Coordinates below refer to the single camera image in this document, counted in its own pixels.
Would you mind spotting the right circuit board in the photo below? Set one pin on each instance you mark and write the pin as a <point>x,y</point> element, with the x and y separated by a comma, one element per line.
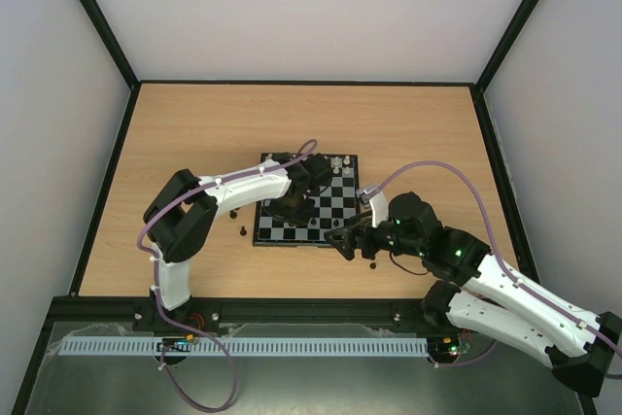
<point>453,345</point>

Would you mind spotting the black aluminium front rail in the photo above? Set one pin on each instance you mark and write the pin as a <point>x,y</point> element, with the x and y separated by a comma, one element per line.
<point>214,314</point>

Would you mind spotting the light blue slotted cable duct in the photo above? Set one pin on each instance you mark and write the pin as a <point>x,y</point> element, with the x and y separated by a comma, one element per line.
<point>251,347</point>

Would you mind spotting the left circuit board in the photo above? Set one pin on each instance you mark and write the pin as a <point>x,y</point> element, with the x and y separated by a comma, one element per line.
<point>183,344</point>

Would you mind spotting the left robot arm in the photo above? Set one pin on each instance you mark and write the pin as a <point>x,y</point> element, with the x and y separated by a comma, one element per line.
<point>178,221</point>

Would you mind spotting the black and silver chessboard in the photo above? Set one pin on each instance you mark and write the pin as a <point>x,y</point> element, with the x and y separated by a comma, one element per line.
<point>333,206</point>

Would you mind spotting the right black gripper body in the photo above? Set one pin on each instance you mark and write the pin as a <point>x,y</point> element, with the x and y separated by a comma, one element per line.
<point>360,238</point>

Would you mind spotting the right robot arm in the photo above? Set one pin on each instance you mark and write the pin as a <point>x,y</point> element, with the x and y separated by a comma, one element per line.
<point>477,290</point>

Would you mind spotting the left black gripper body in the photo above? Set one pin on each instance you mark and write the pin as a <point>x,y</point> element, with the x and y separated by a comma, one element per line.
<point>292,210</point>

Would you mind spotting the circuit board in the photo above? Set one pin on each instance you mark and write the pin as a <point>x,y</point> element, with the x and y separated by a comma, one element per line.
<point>453,345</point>
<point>183,344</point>

